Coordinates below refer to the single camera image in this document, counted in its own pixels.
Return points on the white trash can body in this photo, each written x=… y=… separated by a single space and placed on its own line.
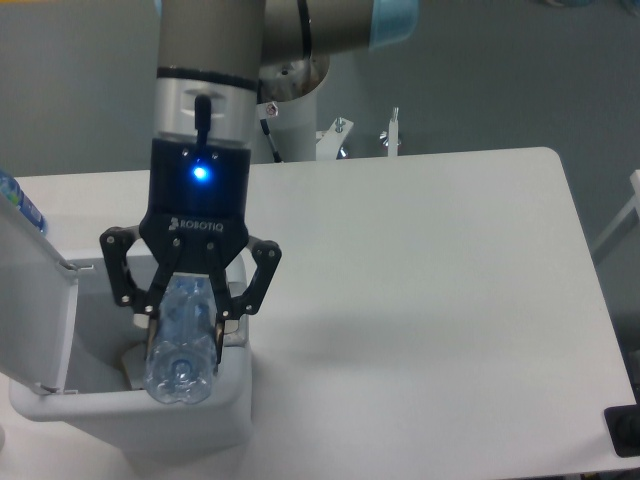
x=98 y=400

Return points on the blue labelled bottle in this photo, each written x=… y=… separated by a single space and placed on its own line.
x=12 y=191

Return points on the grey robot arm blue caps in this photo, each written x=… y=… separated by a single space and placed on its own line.
x=207 y=82

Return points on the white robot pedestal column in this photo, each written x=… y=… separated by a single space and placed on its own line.
x=293 y=86

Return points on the white packaging trash in bin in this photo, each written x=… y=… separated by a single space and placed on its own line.
x=134 y=365

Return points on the white trash can lid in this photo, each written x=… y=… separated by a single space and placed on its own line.
x=39 y=300

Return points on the white pedestal base frame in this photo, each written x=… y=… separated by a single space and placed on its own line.
x=330 y=143

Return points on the white frame at right edge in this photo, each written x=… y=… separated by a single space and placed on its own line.
x=620 y=226

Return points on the black clamp at table edge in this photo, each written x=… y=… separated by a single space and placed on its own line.
x=623 y=426

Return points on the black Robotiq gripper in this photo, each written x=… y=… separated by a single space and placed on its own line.
x=195 y=223

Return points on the clear plastic water bottle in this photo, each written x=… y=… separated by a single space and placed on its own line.
x=182 y=361

